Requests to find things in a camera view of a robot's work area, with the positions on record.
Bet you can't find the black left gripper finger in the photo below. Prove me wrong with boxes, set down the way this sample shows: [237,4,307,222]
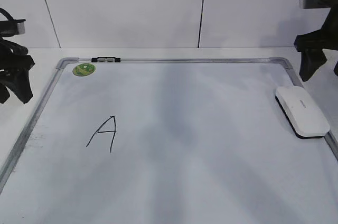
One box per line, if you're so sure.
[8,69,33,104]
[0,84,10,104]

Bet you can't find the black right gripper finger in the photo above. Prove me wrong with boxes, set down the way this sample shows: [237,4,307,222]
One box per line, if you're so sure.
[334,62,338,76]
[299,49,327,82]

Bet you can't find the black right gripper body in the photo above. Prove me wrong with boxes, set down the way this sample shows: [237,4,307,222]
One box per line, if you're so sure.
[294,6,337,52]

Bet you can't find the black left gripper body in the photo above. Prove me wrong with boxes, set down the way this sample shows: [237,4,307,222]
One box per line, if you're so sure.
[1,36,35,87]

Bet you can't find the white whiteboard eraser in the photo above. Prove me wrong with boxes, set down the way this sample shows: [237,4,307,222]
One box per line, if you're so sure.
[275,86,331,138]

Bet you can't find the green round magnet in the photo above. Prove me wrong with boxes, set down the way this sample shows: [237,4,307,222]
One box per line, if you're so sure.
[72,63,96,77]

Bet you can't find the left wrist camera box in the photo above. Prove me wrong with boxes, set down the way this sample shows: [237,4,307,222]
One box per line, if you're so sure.
[0,19,26,37]

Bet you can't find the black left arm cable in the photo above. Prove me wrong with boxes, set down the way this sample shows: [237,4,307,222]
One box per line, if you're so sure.
[0,7,16,21]

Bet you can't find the white whiteboard with aluminium frame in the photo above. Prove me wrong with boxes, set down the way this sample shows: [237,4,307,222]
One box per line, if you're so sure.
[1,58,337,223]

